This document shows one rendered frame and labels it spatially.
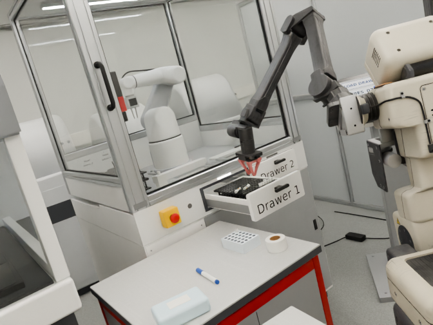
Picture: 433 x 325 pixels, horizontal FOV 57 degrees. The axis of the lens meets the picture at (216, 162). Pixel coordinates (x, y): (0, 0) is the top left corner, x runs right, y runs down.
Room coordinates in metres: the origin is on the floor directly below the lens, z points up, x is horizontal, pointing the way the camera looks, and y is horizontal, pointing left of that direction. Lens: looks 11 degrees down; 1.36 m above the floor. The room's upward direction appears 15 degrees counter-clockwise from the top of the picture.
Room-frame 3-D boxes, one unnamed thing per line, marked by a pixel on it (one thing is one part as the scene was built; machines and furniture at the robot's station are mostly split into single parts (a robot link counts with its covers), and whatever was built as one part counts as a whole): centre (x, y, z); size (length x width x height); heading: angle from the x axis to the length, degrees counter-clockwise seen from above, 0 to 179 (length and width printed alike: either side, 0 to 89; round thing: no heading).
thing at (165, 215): (1.58, 0.24, 0.88); 0.07 x 0.05 x 0.07; 124
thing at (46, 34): (1.93, 0.62, 1.52); 0.87 x 0.01 x 0.86; 34
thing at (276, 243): (1.28, -0.13, 0.78); 0.07 x 0.07 x 0.04
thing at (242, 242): (1.38, -0.01, 0.78); 0.12 x 0.08 x 0.04; 35
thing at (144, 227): (2.20, 0.21, 0.87); 1.02 x 0.95 x 0.14; 124
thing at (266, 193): (1.51, -0.20, 0.87); 0.29 x 0.02 x 0.11; 124
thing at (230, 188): (1.68, -0.09, 0.87); 0.22 x 0.18 x 0.06; 34
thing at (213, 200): (1.69, -0.08, 0.86); 0.40 x 0.26 x 0.06; 34
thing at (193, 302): (1.02, 0.20, 0.78); 0.15 x 0.10 x 0.04; 112
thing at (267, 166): (1.95, -0.29, 0.87); 0.29 x 0.02 x 0.11; 124
